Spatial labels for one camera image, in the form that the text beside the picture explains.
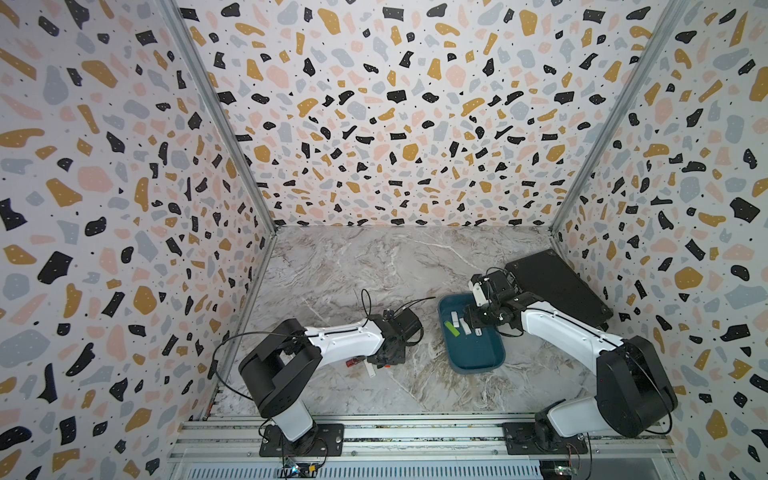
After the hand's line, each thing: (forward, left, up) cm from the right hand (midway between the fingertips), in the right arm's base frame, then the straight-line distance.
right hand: (469, 316), depth 90 cm
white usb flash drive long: (-15, +29, -6) cm, 33 cm away
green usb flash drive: (-1, +5, -5) cm, 7 cm away
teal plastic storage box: (-8, 0, -5) cm, 10 cm away
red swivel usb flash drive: (-13, +34, -5) cm, 37 cm away
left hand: (-11, +21, -6) cm, 24 cm away
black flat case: (+19, -29, -4) cm, 35 cm away
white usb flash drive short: (+2, +3, -5) cm, 7 cm away
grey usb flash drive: (-2, -3, -6) cm, 7 cm away
